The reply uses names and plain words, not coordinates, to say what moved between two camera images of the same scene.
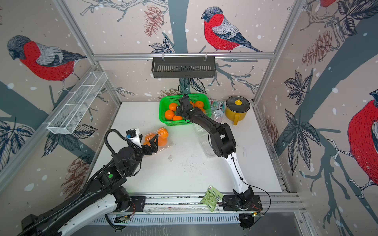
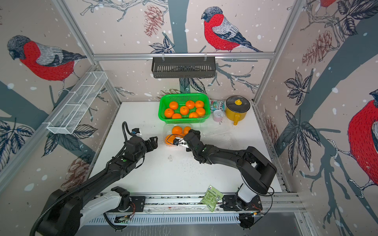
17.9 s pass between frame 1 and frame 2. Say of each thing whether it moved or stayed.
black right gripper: moved
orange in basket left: stayed
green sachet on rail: stayed
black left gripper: stayed
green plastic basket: stayed
